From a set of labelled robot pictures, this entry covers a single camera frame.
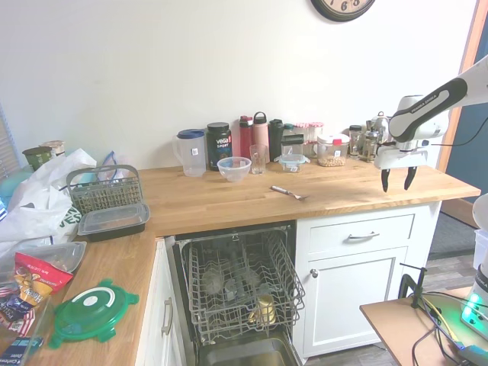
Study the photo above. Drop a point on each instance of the glass container teal lid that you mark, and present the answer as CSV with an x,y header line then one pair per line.
x,y
293,163

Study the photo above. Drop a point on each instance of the red snack bag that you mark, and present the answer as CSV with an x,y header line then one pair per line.
x,y
36,278

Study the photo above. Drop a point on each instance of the yellow cup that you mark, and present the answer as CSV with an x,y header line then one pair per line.
x,y
264,309

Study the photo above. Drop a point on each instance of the pink bottle black lid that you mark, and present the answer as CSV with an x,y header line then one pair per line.
x,y
261,133

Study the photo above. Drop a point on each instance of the peanut container white lid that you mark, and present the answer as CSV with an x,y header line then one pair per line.
x,y
333,152

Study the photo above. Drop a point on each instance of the black clamp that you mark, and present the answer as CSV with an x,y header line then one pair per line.
x,y
417,286

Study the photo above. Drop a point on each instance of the window blinds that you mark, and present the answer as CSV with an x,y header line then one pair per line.
x,y
5,145

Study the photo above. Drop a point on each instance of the grey floor mat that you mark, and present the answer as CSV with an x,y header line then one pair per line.
x,y
451,236

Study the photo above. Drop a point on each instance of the teal plastic object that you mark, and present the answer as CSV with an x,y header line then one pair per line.
x,y
13,183

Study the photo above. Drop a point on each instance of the black round wall clock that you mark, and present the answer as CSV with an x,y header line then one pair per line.
x,y
341,9

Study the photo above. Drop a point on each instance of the square container black lid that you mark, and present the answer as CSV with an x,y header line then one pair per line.
x,y
292,145

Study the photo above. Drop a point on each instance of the clear pitcher blue lid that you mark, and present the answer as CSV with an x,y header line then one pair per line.
x,y
192,154

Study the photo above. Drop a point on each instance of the blue chocolate packet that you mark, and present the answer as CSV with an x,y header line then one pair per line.
x,y
17,350

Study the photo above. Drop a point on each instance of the steel glass French press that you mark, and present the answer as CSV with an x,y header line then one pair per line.
x,y
370,146

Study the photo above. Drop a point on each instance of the grey dishwasher cutlery basket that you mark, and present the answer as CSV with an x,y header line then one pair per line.
x,y
103,190

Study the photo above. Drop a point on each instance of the glass jar black lid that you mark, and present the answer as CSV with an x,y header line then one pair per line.
x,y
355,139

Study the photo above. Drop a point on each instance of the red water bottle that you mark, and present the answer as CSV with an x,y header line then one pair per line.
x,y
245,139

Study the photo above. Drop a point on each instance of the wooden door frame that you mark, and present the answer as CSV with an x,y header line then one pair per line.
x,y
476,34

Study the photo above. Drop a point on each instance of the jar red checkered lid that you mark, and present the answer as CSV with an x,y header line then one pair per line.
x,y
301,129
316,129

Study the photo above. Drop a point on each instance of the striped candy wrapper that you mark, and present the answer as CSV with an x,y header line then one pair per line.
x,y
15,312

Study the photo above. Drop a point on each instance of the clear plastic bowl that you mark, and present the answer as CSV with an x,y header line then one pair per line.
x,y
233,169

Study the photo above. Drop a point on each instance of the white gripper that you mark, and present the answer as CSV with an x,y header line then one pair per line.
x,y
400,157

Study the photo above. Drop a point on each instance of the green paper cup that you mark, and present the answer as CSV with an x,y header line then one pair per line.
x,y
36,158

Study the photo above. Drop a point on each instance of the white plastic shopping bag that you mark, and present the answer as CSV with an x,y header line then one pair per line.
x,y
42,198

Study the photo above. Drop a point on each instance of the clear drinking glass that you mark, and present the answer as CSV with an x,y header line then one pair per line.
x,y
258,160

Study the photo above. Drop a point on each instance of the black takeout container clear lid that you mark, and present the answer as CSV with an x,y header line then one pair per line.
x,y
112,221
49,257

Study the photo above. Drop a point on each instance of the black Vega protein tub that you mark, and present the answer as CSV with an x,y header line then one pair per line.
x,y
219,146

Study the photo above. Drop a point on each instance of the green plastic container lid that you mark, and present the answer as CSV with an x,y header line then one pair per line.
x,y
95,316

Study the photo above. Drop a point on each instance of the steel dishwasher door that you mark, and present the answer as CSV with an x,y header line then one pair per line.
x,y
248,352

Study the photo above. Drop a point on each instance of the shiny steel electric kettle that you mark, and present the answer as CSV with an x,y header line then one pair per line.
x,y
378,122

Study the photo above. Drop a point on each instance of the white yogurt cup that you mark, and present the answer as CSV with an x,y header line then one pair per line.
x,y
55,148

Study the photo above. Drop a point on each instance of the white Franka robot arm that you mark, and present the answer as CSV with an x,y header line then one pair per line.
x,y
415,114

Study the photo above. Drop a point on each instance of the wooden mounting board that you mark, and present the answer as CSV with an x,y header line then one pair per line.
x,y
385,320

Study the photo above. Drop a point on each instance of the white cabinet with drawer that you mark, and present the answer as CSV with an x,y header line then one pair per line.
x,y
362,289
152,305

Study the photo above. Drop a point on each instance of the clear zip bag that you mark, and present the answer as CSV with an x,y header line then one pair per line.
x,y
112,164

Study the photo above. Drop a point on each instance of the black shaker bottle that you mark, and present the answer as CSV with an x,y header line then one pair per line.
x,y
275,141

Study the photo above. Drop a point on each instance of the silver cabinet knob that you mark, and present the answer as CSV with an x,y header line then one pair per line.
x,y
313,272

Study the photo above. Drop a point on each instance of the clear bottle green lid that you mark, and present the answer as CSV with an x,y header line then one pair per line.
x,y
288,127

